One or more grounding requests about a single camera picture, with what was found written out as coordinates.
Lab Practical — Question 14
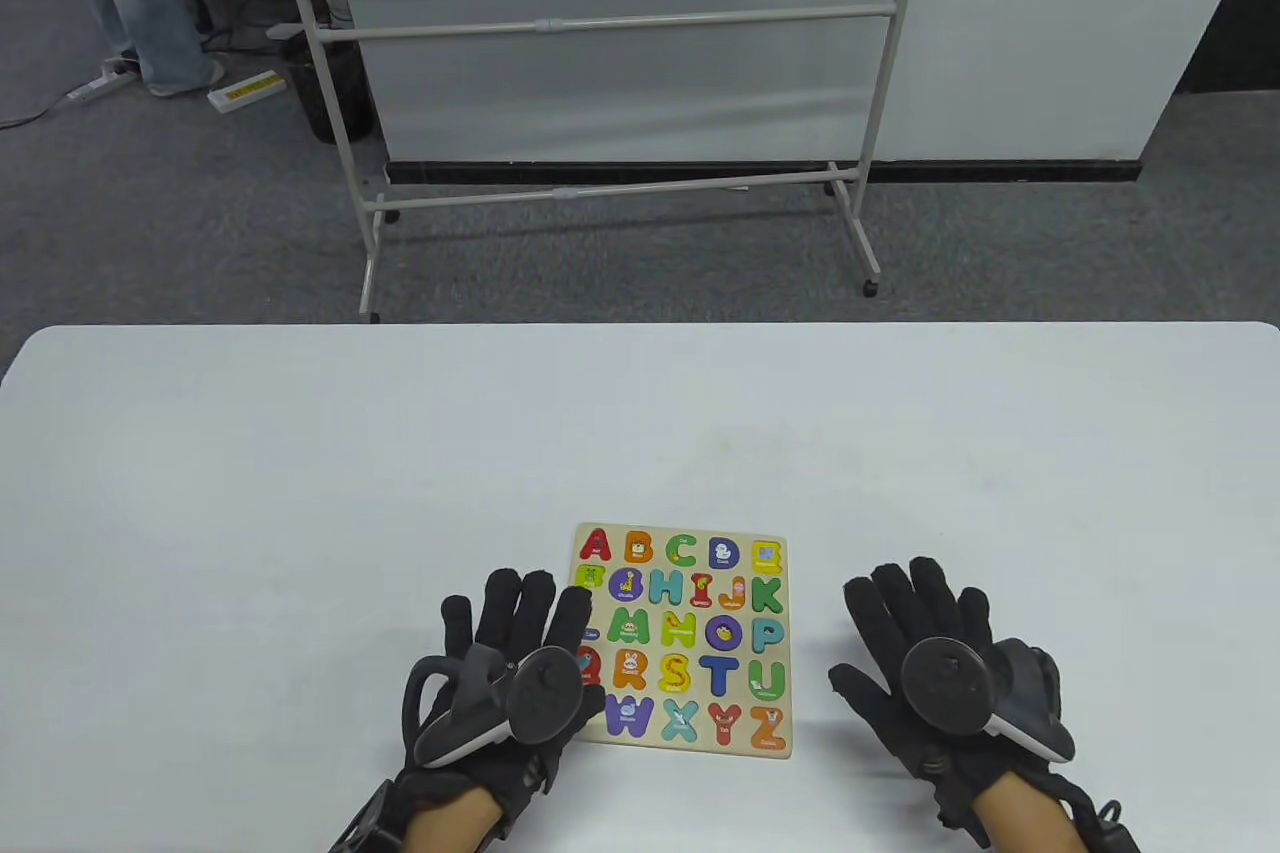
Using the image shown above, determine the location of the person's left hand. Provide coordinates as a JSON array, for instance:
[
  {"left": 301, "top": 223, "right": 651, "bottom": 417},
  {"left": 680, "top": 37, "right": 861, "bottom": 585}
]
[{"left": 395, "top": 568, "right": 608, "bottom": 819}]

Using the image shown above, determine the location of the person's right hand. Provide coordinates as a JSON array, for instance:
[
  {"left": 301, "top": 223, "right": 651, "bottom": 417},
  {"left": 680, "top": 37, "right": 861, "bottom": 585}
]
[{"left": 828, "top": 556, "right": 1076, "bottom": 829}]

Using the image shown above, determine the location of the group of colourful letter blocks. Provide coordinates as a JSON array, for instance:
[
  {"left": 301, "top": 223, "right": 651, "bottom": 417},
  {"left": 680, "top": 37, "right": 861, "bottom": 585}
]
[{"left": 575, "top": 528, "right": 789, "bottom": 752}]

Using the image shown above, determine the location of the wooden alphabet puzzle board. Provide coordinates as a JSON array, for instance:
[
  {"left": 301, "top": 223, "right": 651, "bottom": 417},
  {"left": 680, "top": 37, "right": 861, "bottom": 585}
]
[{"left": 570, "top": 523, "right": 793, "bottom": 759}]

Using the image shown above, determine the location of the person's right forearm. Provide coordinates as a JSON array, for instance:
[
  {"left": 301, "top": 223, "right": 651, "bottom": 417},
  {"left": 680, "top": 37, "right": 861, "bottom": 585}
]
[{"left": 975, "top": 778, "right": 1086, "bottom": 853}]

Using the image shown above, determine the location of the person's left forearm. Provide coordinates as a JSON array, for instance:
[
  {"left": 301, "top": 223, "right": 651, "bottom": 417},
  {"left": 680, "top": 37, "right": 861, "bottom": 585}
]
[{"left": 405, "top": 783, "right": 501, "bottom": 853}]

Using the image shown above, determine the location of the grey black right hand controller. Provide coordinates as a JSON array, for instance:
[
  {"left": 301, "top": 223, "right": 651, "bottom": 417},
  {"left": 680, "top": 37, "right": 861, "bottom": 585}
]
[{"left": 900, "top": 638, "right": 1076, "bottom": 762}]

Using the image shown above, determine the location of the grey black hand controller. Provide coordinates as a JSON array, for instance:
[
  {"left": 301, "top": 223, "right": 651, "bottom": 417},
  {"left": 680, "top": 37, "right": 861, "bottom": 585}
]
[
  {"left": 900, "top": 638, "right": 1076, "bottom": 762},
  {"left": 413, "top": 645, "right": 586, "bottom": 769}
]

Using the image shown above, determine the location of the grey black left hand controller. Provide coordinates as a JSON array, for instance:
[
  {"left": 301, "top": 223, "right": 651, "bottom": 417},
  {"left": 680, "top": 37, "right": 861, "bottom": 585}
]
[{"left": 413, "top": 645, "right": 586, "bottom": 769}]

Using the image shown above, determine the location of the black waste bin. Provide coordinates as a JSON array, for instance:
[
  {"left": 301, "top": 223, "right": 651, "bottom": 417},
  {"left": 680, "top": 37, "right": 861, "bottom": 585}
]
[{"left": 285, "top": 43, "right": 376, "bottom": 144}]

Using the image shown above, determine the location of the white and yellow box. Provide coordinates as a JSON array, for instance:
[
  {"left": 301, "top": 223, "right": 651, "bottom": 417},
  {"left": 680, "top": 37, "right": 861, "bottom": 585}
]
[{"left": 207, "top": 69, "right": 286, "bottom": 114}]

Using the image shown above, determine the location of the white power strip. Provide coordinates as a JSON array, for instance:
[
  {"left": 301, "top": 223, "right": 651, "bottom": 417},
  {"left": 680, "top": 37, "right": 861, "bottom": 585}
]
[{"left": 65, "top": 58, "right": 136, "bottom": 104}]

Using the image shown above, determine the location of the black left glove cable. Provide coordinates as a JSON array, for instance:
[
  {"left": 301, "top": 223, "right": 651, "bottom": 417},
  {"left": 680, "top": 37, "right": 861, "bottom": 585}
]
[{"left": 402, "top": 655, "right": 471, "bottom": 744}]

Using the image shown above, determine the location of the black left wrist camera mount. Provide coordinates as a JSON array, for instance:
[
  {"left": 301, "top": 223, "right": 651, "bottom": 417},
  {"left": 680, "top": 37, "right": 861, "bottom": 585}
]
[{"left": 330, "top": 778, "right": 401, "bottom": 853}]

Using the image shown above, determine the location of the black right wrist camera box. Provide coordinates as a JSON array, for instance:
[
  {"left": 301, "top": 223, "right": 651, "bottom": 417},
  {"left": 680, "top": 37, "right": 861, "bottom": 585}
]
[{"left": 1075, "top": 793, "right": 1141, "bottom": 853}]

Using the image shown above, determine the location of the white floor cable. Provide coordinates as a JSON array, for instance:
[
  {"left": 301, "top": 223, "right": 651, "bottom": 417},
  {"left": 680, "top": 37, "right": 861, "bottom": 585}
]
[{"left": 0, "top": 88, "right": 71, "bottom": 129}]

